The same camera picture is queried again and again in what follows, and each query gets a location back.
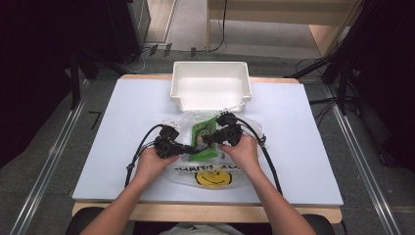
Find dark curtain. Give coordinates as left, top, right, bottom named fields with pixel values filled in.
left=346, top=0, right=415, bottom=172
left=0, top=0, right=111, bottom=169

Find black cabinet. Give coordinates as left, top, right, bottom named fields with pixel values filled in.
left=104, top=0, right=152, bottom=65

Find black tripod stand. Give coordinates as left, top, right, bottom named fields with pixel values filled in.
left=286, top=0, right=366, bottom=116

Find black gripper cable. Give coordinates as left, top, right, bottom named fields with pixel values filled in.
left=123, top=123, right=164, bottom=189
left=236, top=117, right=284, bottom=197

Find white plastic bin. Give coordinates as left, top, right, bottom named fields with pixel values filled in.
left=169, top=61, right=254, bottom=113

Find person's left hand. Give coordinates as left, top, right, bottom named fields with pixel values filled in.
left=134, top=147, right=181, bottom=188

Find black metal stand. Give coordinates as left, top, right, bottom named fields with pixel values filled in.
left=69, top=48, right=100, bottom=111

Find wooden table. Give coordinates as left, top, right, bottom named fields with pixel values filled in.
left=70, top=73, right=344, bottom=225

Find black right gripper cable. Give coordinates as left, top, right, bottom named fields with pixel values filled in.
left=236, top=117, right=284, bottom=197

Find light wooden desk frame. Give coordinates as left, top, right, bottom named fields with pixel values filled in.
left=206, top=0, right=364, bottom=59

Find green snack packet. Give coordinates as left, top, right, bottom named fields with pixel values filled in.
left=188, top=117, right=220, bottom=163

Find metal floor rail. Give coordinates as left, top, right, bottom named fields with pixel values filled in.
left=9, top=79, right=91, bottom=235
left=321, top=83, right=403, bottom=235

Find person's right hand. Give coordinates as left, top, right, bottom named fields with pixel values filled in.
left=217, top=133, right=262, bottom=178

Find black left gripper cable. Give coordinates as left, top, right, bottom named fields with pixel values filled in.
left=123, top=123, right=164, bottom=189

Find thin black hanging cable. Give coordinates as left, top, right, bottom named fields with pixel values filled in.
left=210, top=0, right=229, bottom=53

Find person's grey shirt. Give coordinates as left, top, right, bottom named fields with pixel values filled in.
left=158, top=221, right=247, bottom=235

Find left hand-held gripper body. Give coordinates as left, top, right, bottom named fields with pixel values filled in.
left=153, top=120, right=181, bottom=160

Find clear printed plastic bag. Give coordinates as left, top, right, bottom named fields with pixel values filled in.
left=161, top=105, right=266, bottom=191

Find white floor cable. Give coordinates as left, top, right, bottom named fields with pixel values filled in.
left=121, top=48, right=147, bottom=74

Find black floor cables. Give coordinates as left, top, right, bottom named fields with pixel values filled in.
left=295, top=57, right=346, bottom=119

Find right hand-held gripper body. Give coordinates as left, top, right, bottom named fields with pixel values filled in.
left=215, top=110, right=245, bottom=147

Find person's dark trousers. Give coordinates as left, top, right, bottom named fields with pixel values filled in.
left=64, top=206, right=338, bottom=235

